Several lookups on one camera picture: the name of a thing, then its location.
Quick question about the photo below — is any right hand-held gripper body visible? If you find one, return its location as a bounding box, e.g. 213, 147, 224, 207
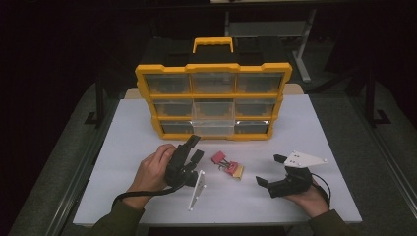
268, 149, 328, 199

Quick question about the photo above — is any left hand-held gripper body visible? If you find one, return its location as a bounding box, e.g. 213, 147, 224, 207
164, 147, 208, 211

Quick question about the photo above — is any red binder clip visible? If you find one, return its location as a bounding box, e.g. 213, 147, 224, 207
219, 160, 240, 175
210, 150, 231, 170

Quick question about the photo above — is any clear plastic drawer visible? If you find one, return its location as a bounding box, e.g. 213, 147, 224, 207
191, 98, 236, 138

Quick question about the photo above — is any yellow binder clip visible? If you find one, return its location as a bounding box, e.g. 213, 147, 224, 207
218, 163, 246, 181

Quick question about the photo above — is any yellow and black drawer organizer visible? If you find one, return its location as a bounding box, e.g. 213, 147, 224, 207
135, 36, 293, 142

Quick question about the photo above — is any person's left hand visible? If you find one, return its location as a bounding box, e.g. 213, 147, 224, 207
127, 143, 178, 195

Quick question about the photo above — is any grid of clear drawers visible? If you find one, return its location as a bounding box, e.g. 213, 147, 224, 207
145, 72, 285, 135

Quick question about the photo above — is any black metal stand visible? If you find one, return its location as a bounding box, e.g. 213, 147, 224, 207
365, 68, 392, 129
84, 82, 106, 129

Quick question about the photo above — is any grey metal desk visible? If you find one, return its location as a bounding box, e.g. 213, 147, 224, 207
224, 9, 318, 84

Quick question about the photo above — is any right hand-held gripper cable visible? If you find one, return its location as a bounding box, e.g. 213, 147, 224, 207
310, 172, 332, 208

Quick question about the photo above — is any hand-held gripper cable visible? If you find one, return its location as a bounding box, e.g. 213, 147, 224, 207
310, 172, 332, 208
112, 181, 188, 210

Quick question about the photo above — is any left hand-held gripper cable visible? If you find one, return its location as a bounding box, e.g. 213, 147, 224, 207
112, 181, 188, 210

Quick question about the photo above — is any metal rail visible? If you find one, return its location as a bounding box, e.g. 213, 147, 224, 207
347, 94, 417, 210
45, 97, 121, 236

